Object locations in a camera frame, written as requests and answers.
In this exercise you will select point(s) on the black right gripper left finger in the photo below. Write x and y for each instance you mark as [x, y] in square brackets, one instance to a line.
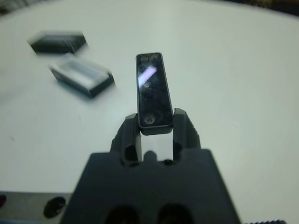
[127, 140]

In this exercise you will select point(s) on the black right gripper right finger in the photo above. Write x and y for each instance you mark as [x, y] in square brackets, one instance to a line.
[185, 135]

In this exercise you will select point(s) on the black smartphone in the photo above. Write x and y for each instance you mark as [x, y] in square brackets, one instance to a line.
[153, 93]

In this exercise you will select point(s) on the black box lid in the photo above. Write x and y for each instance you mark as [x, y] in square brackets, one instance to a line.
[58, 43]

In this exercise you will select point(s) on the black device with screen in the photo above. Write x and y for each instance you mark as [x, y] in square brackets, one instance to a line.
[81, 74]

